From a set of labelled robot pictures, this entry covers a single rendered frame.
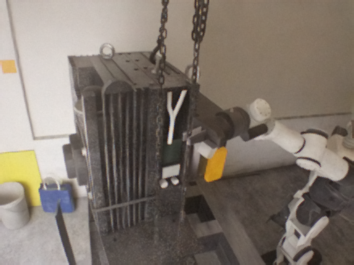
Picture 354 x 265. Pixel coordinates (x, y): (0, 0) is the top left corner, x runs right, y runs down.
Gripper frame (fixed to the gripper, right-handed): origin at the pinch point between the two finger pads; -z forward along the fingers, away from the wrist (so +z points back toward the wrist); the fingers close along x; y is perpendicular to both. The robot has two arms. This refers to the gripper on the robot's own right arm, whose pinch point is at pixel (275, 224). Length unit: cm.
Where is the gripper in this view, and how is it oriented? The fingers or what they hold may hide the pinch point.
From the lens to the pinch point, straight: 193.2
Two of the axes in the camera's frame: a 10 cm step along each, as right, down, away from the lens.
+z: 3.5, -7.6, -5.5
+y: -4.8, 3.5, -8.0
